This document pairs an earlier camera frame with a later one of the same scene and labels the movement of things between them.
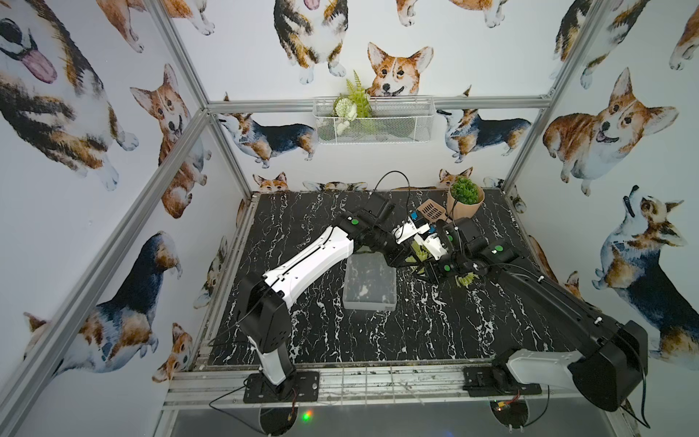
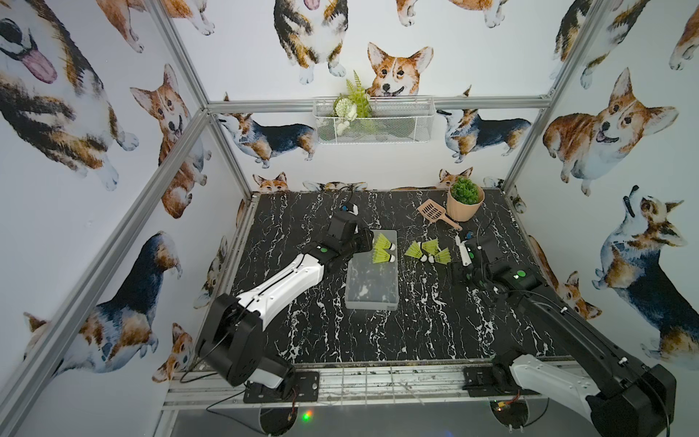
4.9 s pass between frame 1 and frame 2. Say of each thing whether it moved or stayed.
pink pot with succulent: stayed
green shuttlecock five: moved
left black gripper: moved
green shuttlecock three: stayed
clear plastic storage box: stayed
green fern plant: stayed
